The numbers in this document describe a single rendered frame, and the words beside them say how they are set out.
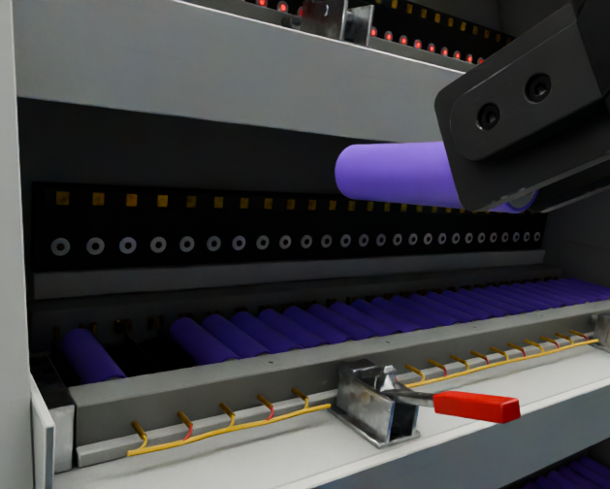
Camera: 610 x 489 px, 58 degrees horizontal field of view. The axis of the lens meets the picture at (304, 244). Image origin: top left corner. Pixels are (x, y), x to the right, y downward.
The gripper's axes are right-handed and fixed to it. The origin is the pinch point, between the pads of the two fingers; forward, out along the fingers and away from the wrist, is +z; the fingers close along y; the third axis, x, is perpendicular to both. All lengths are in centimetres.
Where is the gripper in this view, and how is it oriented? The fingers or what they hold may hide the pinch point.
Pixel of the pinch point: (556, 122)
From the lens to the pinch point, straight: 14.6
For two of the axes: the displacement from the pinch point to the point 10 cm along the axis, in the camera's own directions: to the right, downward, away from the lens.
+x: 1.9, 9.6, -2.3
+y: -8.1, 0.2, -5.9
